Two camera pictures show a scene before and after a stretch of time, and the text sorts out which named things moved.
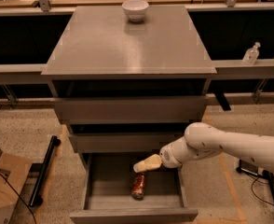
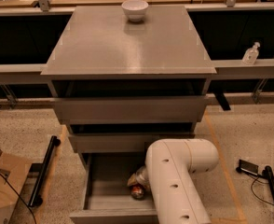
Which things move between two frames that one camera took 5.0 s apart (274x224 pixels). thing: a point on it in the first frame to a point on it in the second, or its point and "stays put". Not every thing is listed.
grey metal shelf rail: x=226 y=70 stays put
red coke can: x=138 y=186 stays put
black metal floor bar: x=35 y=198 stays put
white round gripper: x=169 y=157 to x=141 y=175
